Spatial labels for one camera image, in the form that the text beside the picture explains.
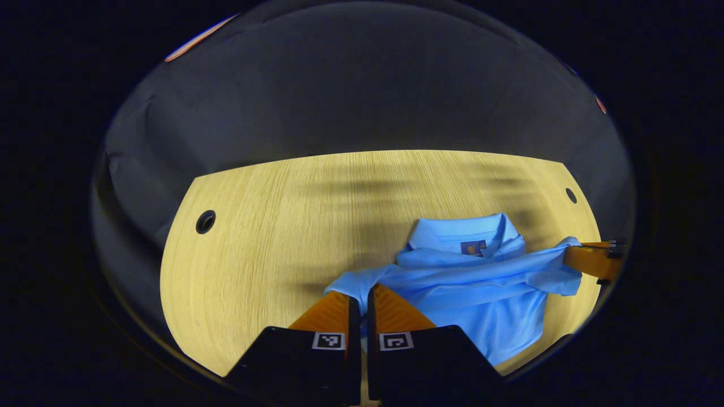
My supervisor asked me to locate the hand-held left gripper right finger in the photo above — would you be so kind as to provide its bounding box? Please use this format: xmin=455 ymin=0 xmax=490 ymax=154
xmin=367 ymin=283 xmax=504 ymax=406

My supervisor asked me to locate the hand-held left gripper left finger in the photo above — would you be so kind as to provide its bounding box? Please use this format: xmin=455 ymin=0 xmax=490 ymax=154
xmin=225 ymin=291 xmax=363 ymax=406

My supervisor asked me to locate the light blue T-shirt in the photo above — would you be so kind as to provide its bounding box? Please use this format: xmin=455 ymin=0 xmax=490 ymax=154
xmin=324 ymin=213 xmax=583 ymax=367

